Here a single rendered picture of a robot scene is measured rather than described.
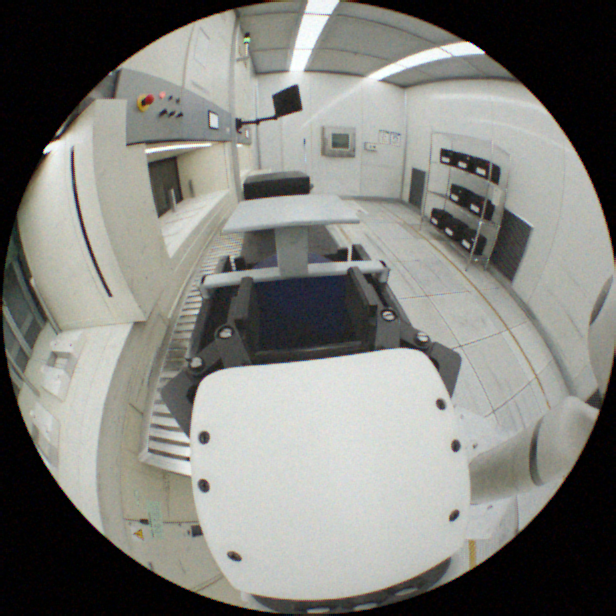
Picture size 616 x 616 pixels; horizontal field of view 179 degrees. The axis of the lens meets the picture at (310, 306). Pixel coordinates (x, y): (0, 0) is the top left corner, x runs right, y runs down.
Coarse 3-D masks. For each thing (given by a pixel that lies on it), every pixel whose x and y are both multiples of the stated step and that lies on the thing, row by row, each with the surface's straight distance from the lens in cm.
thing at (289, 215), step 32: (256, 224) 19; (288, 224) 19; (320, 224) 19; (224, 256) 37; (288, 256) 23; (352, 256) 38; (224, 288) 33; (384, 288) 28; (224, 320) 31; (192, 352) 23; (256, 352) 21; (288, 352) 20; (320, 352) 20; (352, 352) 21
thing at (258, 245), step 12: (312, 228) 77; (324, 228) 77; (252, 240) 72; (264, 240) 71; (312, 240) 68; (324, 240) 68; (240, 252) 67; (252, 252) 64; (264, 252) 63; (276, 252) 62; (312, 252) 61; (324, 252) 61; (336, 252) 61; (252, 264) 59
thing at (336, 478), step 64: (256, 384) 8; (320, 384) 8; (384, 384) 8; (192, 448) 8; (256, 448) 7; (320, 448) 7; (384, 448) 7; (448, 448) 8; (256, 512) 7; (320, 512) 7; (384, 512) 7; (448, 512) 8; (256, 576) 8; (320, 576) 7; (384, 576) 8
